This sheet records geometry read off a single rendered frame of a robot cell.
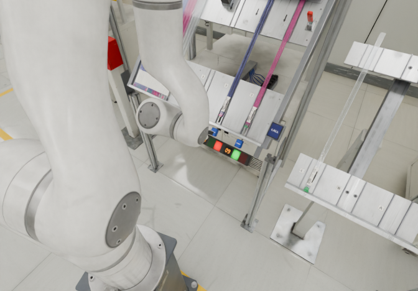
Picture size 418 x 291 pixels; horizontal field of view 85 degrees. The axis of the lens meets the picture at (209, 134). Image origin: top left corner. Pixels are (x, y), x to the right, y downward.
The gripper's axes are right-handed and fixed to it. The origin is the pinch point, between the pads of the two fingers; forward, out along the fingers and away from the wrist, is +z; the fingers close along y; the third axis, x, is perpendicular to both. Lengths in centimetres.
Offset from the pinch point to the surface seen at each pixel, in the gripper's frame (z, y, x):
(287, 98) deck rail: 9.0, 20.3, 20.9
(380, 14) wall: 152, 40, 137
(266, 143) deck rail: 9.2, 20.1, 3.8
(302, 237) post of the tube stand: 69, 51, -38
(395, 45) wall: 167, 62, 123
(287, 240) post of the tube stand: 65, 44, -43
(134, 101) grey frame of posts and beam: 18, -50, -4
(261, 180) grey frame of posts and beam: 26.3, 22.3, -12.1
